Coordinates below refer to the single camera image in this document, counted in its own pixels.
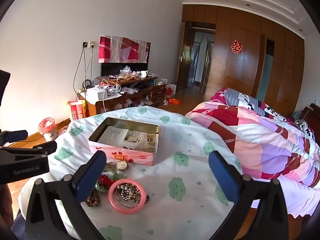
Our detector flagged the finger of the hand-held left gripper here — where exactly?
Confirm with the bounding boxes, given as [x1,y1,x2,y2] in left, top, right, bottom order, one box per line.
[0,140,58,162]
[0,129,28,147]

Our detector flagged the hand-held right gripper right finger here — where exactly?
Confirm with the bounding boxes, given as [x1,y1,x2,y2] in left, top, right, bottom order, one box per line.
[208,151,297,240]

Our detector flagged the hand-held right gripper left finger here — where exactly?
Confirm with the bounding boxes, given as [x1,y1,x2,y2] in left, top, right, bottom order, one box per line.
[25,151,108,240]

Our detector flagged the wooden bead bracelet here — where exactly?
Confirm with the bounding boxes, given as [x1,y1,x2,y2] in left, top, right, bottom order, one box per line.
[85,189,102,208]

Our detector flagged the rhinestone bracelet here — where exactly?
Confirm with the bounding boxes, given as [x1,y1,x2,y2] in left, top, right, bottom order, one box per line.
[116,183,143,202]

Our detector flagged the pink bangle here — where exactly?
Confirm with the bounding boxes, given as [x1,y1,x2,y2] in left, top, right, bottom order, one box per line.
[108,179,147,215]

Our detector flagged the metal tray with newspaper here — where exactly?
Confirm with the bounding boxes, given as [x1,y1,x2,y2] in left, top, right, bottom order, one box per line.
[88,117,160,167]

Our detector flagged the pearl bead bracelet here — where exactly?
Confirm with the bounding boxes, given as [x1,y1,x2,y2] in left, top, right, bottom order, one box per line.
[117,186,150,208]

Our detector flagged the trash bin with red liner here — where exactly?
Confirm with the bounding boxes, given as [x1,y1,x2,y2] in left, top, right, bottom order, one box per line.
[38,117,56,142]

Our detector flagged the red and green bead jewellery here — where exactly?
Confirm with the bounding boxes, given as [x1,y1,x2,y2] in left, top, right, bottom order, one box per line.
[94,166,120,193]

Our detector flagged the gold wrist watch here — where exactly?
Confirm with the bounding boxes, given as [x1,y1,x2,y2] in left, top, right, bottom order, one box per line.
[106,160,130,172]

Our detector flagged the red and yellow bag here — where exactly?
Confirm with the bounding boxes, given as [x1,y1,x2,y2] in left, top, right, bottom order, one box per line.
[66,99,87,122]

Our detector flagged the printed paper leaflet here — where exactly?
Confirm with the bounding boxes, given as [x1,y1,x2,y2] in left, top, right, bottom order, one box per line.
[97,126,158,152]

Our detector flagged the patchwork quilt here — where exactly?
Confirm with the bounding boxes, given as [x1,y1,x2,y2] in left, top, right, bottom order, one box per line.
[185,97,320,188]

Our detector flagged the cloud printed bed sheet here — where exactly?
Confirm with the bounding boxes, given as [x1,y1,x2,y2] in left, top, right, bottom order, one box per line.
[19,106,315,240]

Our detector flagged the white cardboard box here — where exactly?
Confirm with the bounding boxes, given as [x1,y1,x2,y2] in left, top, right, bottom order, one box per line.
[86,87,108,103]

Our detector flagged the panda print blanket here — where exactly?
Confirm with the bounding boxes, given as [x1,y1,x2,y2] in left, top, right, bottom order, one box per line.
[224,88,315,140]

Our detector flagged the white paper shopping bag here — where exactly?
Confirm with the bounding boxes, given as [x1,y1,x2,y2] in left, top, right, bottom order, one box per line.
[165,84,177,97]

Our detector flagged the black television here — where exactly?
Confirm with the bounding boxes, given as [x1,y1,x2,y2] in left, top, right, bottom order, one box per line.
[101,41,152,77]

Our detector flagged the wooden television cabinet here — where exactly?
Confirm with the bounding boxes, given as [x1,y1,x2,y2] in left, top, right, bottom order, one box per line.
[77,76,167,117]

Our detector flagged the wooden bed headboard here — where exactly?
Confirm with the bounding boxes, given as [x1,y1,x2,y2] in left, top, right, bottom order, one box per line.
[299,103,320,130]

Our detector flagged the clear plastic bag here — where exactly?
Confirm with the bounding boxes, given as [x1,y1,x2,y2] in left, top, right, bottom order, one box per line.
[119,65,132,77]

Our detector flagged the brown wooden wardrobe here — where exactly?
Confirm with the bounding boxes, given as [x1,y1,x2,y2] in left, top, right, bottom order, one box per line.
[182,4,305,118]

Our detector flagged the red patchwork television cover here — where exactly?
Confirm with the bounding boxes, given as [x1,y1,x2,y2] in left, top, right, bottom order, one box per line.
[98,35,151,63]

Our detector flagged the brown wooden door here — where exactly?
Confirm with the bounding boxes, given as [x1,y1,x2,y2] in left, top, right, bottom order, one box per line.
[176,21,187,93]

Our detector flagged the red paper decoration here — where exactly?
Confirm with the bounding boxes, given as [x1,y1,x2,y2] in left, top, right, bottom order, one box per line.
[231,40,243,54]

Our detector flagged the red bead bracelet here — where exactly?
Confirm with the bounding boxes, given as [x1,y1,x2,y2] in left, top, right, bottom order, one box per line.
[98,174,113,188]

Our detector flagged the white charger cable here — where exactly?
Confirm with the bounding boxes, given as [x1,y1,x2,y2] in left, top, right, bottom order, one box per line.
[100,79,122,113]

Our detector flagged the hanging black cables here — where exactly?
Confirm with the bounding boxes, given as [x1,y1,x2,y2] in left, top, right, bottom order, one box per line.
[73,47,94,90]

